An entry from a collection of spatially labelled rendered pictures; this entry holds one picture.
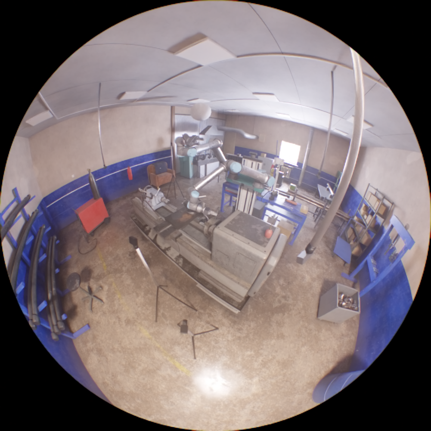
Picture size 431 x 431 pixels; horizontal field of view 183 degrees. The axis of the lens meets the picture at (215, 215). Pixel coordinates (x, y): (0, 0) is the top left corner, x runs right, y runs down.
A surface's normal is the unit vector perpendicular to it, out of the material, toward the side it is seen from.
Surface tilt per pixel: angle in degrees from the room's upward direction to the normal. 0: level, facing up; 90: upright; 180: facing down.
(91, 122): 90
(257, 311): 0
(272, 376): 0
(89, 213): 90
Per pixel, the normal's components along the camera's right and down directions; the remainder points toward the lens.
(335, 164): -0.61, 0.44
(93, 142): 0.79, 0.39
